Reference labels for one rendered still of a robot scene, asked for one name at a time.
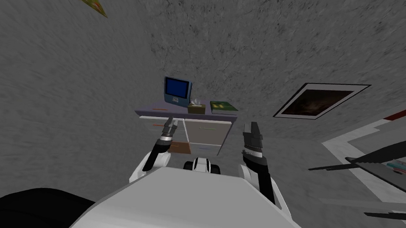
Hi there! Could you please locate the purple-topped desk with drawers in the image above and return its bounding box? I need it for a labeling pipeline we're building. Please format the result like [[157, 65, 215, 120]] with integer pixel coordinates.
[[131, 94, 240, 160]]

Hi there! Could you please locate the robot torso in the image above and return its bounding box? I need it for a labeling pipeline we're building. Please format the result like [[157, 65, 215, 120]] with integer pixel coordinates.
[[64, 146, 343, 228]]

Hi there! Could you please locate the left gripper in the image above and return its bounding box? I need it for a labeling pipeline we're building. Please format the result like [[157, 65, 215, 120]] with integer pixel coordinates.
[[162, 115, 180, 140]]

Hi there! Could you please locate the blue monitor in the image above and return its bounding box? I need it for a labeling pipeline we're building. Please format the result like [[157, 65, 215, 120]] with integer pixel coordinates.
[[162, 75, 193, 108]]

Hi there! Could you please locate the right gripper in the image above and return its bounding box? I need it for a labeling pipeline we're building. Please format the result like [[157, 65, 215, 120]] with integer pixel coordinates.
[[240, 120, 266, 157]]

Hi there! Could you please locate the green book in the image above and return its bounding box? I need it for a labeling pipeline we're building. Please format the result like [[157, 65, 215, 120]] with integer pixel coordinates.
[[208, 99, 240, 117]]

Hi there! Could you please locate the dark grey table with books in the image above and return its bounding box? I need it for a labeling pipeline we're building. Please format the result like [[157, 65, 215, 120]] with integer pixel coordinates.
[[304, 123, 406, 221]]

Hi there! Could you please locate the olive tissue box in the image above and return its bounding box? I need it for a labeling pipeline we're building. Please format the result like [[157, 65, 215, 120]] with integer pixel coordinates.
[[186, 98, 207, 116]]

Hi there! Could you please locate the white-framed dark picture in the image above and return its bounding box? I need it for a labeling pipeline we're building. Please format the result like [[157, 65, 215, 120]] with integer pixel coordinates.
[[272, 76, 372, 127]]

